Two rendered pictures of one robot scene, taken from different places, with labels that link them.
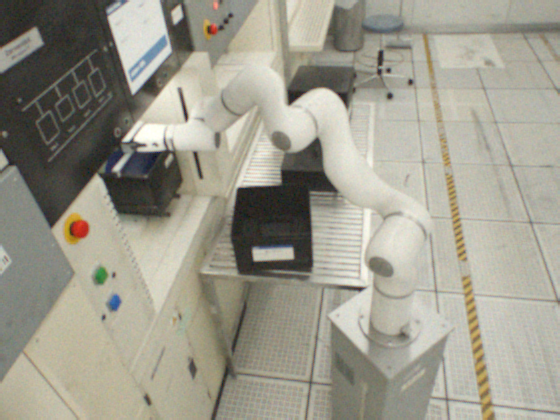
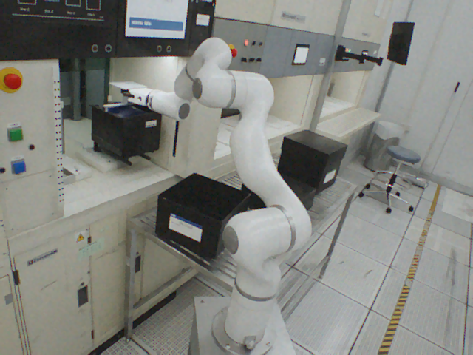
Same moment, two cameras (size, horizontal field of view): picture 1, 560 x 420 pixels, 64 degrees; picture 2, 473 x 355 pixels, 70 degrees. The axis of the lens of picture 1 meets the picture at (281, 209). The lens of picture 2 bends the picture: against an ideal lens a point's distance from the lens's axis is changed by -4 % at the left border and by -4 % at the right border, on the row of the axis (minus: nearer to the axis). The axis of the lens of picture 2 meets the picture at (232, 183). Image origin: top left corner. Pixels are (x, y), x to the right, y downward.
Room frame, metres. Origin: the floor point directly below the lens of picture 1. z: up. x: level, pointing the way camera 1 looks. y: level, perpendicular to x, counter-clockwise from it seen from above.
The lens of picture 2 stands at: (0.08, -0.39, 1.60)
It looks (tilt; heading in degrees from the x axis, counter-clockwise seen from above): 26 degrees down; 16
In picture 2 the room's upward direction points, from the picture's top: 11 degrees clockwise
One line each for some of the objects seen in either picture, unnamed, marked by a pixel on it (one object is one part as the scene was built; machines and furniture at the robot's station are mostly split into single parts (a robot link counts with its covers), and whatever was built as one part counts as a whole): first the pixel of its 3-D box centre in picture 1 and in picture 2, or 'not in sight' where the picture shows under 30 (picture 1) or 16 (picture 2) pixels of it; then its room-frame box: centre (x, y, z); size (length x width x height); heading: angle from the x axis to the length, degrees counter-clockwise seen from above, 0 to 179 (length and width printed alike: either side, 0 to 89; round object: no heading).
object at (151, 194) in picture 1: (137, 170); (126, 121); (1.30, 0.48, 1.09); 0.24 x 0.20 x 0.32; 166
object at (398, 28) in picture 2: not in sight; (377, 44); (2.93, -0.43, 1.57); 0.53 x 0.40 x 0.36; 76
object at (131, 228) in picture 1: (124, 212); (108, 154); (1.33, 0.59, 0.89); 0.22 x 0.21 x 0.04; 76
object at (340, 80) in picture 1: (322, 101); (310, 160); (2.06, -0.26, 0.89); 0.29 x 0.29 x 0.25; 72
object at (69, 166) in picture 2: not in sight; (55, 169); (1.07, 0.66, 0.89); 0.22 x 0.21 x 0.04; 76
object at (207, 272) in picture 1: (308, 230); (252, 257); (1.67, -0.13, 0.38); 1.30 x 0.60 x 0.76; 166
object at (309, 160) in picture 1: (317, 158); (278, 192); (1.65, -0.18, 0.83); 0.29 x 0.29 x 0.13; 77
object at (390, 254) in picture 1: (393, 261); (255, 253); (0.80, -0.28, 1.07); 0.19 x 0.12 x 0.24; 142
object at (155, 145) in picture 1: (156, 137); (145, 96); (1.28, 0.38, 1.23); 0.11 x 0.10 x 0.07; 76
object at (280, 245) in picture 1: (273, 226); (203, 212); (1.22, 0.03, 0.85); 0.28 x 0.28 x 0.17; 86
